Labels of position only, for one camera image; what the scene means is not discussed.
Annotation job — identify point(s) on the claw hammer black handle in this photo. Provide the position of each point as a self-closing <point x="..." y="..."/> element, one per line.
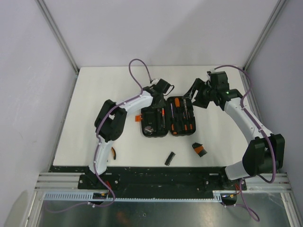
<point x="158" y="120"/>

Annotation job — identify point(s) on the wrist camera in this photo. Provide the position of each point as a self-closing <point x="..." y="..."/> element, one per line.
<point x="155" y="81"/>
<point x="210" y="72"/>

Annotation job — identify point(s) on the black bit holder strip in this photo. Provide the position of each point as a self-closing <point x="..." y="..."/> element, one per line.
<point x="169" y="159"/>

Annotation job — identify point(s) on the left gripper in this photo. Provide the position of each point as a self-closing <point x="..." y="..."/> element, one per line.
<point x="161" y="104"/>

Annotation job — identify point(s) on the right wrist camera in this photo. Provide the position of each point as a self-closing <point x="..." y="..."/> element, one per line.
<point x="210" y="72"/>

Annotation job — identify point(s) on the black plastic tool case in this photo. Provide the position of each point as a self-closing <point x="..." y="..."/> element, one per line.
<point x="147" y="117"/>

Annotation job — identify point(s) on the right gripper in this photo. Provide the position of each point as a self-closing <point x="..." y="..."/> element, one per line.
<point x="196" y="85"/>

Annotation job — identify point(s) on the orange handled pliers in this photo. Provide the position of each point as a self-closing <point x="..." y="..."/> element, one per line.
<point x="113" y="153"/>

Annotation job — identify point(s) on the grey slotted cable duct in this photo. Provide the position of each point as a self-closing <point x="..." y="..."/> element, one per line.
<point x="196" y="196"/>

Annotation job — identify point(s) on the right aluminium frame post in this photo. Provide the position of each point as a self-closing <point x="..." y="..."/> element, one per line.
<point x="272" y="20"/>

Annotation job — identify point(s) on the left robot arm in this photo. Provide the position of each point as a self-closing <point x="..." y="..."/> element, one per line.
<point x="111" y="119"/>

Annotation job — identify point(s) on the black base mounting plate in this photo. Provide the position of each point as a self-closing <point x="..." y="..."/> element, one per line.
<point x="154" y="179"/>

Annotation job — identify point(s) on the left aluminium frame post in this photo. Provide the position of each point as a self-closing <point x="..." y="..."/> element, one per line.
<point x="57" y="34"/>

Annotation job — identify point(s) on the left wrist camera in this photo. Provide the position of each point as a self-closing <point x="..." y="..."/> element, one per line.
<point x="155" y="81"/>

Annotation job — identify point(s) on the small precision screwdriver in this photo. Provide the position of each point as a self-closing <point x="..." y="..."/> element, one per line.
<point x="189" y="120"/>

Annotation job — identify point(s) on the utility knife in case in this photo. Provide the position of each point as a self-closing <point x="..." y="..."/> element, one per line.
<point x="163" y="117"/>

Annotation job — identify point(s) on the orange handled screwdriver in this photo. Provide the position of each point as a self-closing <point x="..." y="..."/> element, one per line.
<point x="177" y="104"/>

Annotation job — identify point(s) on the tape measure in case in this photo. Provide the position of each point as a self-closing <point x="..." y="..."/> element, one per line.
<point x="148" y="130"/>

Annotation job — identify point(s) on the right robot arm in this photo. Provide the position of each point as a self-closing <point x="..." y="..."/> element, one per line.
<point x="265" y="152"/>

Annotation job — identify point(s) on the aluminium frame post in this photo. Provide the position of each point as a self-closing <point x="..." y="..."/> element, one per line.
<point x="272" y="20"/>
<point x="57" y="34"/>

